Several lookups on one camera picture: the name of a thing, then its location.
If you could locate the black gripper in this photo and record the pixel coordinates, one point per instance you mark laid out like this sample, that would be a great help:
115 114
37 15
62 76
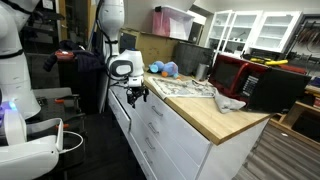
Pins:
136 90

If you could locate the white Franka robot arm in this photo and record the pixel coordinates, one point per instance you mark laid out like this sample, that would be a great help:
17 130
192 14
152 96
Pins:
113 16

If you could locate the wide white drawer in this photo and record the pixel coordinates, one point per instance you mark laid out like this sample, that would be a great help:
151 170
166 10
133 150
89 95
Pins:
121 121
116 100

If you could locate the patterned white cloth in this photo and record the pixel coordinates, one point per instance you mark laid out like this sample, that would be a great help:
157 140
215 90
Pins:
180 88

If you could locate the blue plush toy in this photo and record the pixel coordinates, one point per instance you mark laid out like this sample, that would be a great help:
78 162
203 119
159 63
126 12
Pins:
170 68

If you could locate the metal cup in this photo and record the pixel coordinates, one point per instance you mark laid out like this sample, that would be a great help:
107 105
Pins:
201 71

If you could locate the white cabinet wooden countertop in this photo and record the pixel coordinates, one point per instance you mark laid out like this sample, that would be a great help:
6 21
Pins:
206 113

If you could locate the black clamp orange tip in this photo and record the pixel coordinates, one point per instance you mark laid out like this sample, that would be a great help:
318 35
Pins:
61 100
63 126

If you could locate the pink plastic storage bin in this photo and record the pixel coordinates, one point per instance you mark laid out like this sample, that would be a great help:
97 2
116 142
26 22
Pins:
170 23

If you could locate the gray rag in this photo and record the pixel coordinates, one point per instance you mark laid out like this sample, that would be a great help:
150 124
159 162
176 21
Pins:
226 104

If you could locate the red microwave oven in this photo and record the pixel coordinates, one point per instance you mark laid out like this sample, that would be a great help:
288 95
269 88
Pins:
233 75

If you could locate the white glass door cabinet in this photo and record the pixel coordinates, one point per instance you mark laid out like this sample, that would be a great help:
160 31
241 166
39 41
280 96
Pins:
276 31

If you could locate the light wooden shelf bench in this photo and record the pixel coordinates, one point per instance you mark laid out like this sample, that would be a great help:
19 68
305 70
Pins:
300 110

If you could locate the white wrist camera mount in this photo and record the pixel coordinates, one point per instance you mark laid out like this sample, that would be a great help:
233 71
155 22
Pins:
135 81

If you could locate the hanging tools wall rack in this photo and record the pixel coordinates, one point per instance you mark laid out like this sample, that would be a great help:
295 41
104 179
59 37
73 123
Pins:
308 36

